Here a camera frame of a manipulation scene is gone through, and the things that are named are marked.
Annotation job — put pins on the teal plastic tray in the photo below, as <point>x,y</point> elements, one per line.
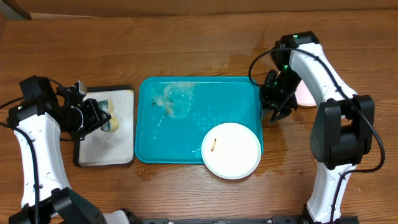
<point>175,113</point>

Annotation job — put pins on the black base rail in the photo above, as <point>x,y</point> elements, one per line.
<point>278,219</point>

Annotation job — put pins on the yellow sponge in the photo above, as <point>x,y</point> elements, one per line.
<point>112,124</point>

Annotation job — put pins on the black soapy water tray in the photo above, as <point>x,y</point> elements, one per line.
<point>101,148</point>

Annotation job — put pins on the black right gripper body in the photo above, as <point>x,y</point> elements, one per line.
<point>282,95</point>

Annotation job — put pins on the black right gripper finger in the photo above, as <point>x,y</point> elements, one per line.
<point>263,114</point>
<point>280,114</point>

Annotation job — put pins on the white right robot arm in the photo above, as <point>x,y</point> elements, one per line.
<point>343,129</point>

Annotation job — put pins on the white plate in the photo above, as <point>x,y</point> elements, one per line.
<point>303,96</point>
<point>231,151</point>

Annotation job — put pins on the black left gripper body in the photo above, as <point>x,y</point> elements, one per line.
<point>83,121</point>

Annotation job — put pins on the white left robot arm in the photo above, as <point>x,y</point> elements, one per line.
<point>38,123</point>

